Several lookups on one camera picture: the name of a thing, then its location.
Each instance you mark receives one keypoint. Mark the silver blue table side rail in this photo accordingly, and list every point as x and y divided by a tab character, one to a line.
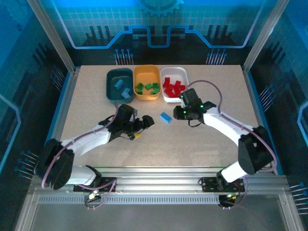
252	96
68	96

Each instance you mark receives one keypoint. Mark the aluminium frame post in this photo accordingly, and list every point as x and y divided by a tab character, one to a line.
53	36
264	36

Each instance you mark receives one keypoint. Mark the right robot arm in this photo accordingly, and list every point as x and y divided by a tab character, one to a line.
223	125

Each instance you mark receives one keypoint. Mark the large green lego brick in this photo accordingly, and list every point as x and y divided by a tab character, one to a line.
155	91

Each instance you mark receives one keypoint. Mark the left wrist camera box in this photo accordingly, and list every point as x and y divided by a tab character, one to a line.
134	112

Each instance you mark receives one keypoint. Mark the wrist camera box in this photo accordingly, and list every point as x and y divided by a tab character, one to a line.
134	112
183	104

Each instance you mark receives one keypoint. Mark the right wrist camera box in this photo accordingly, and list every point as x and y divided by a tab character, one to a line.
183	104

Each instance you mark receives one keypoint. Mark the long blue lego brick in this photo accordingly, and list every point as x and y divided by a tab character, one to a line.
166	117
125	93
119	84

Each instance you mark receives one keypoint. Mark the yellow plastic container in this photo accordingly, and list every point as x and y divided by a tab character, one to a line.
146	74

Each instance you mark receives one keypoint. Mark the small red lego brick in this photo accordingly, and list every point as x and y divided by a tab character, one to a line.
183	87

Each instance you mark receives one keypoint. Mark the aluminium table rail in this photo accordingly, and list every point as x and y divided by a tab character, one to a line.
156	183

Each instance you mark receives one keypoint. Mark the small lit controller board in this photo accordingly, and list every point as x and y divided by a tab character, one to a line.
92	194
228	196

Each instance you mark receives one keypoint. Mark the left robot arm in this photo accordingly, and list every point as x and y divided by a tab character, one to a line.
91	142

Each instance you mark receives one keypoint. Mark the white plastic container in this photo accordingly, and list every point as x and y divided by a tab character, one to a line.
175	73

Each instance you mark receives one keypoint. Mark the dark teal plastic container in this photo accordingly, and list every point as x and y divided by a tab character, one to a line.
113	93

